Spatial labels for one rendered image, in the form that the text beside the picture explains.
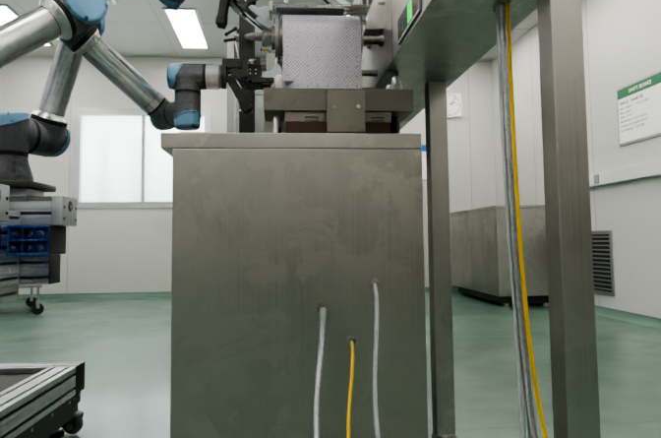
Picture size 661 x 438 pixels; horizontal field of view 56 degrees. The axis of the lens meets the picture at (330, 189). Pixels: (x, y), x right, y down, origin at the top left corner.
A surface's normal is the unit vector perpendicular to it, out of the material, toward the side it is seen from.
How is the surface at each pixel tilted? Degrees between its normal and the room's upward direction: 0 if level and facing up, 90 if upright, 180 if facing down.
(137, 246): 90
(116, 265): 90
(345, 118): 90
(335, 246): 90
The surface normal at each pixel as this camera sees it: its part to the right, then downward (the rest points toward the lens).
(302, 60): 0.09, -0.08
